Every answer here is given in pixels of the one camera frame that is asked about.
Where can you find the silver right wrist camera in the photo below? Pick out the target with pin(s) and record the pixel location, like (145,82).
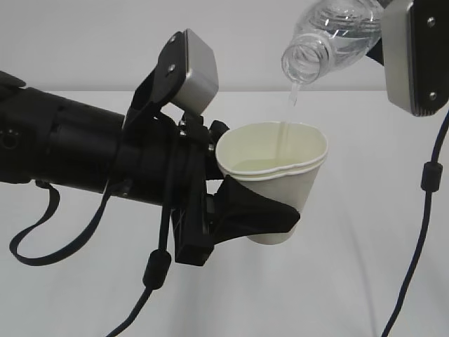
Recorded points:
(415,51)

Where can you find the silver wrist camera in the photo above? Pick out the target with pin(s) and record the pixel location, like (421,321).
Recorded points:
(185,75)
(415,51)

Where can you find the white paper cup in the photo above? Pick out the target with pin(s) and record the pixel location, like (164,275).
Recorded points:
(277,160)

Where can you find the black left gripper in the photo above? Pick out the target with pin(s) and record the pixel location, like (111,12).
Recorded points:
(167,164)

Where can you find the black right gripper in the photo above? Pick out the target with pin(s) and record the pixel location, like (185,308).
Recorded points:
(375,52)

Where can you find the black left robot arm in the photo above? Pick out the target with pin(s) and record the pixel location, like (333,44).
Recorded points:
(56,141)

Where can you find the clear green-label water bottle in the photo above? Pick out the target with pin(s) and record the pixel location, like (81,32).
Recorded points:
(330,36)

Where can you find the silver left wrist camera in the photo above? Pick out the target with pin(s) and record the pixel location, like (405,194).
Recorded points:
(185,75)

